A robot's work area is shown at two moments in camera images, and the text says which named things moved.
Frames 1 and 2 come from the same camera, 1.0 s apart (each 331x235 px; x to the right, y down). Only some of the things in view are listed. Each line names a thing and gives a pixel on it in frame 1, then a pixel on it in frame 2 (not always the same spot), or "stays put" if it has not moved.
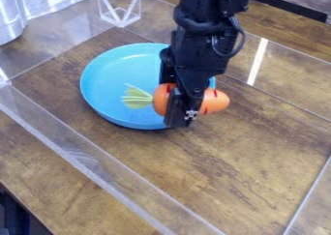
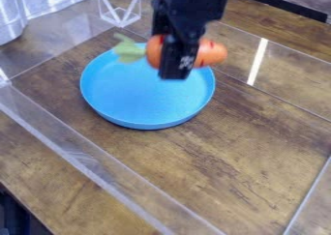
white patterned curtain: [24, 4] stays put
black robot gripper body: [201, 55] to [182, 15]
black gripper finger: [167, 67] to [159, 18]
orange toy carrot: [215, 102] to [213, 52]
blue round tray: [130, 65] stays put
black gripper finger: [183, 108] to [178, 58]
